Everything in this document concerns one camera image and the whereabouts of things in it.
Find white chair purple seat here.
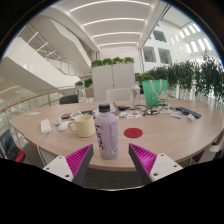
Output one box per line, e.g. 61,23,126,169
189,131,224,166

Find dark blue flat case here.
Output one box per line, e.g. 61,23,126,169
175,106,203,120

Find pale yellow mug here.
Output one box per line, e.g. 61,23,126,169
67,114,96,138

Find white cabinet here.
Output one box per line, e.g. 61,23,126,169
91,63,136,103

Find white tissue pack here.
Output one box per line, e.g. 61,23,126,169
69,111,84,120

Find planter box with plants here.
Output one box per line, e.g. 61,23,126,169
74,77,95,99

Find black cable tangle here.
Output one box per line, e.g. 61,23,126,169
134,104,174,117

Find white power strip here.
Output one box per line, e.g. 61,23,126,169
40,118,53,135

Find purple drink bottle black cap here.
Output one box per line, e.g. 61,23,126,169
94,103,120,160

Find printed magazine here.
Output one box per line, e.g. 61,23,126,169
109,101,120,114

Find white computer mouse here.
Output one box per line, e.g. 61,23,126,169
57,120,72,132

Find white flat packet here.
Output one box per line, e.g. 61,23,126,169
169,111,183,119

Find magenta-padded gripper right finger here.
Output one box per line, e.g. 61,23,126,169
128,143,184,186

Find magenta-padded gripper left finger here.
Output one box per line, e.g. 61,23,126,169
42,143,95,187

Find white power strip cable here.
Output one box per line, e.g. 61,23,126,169
35,131,51,165

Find wooden-topped glass railing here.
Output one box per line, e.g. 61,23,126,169
0,86,79,118

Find black chair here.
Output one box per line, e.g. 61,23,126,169
59,94,80,105

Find green tote bag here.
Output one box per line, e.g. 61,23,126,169
141,79,170,108

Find red chair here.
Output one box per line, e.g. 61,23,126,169
0,129,27,164

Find flat round red coaster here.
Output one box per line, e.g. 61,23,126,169
123,127,144,139

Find green plants on cabinet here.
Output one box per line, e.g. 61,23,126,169
90,56,136,69

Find row of green hedge plants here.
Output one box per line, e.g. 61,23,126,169
134,53,224,104

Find ceiling light strips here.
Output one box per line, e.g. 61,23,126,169
68,0,153,48

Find sticker sheet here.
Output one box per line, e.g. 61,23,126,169
117,110,143,120

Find black flat folder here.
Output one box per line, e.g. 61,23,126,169
79,109,98,116

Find clear tumbler with lid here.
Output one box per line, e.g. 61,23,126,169
130,81,142,109

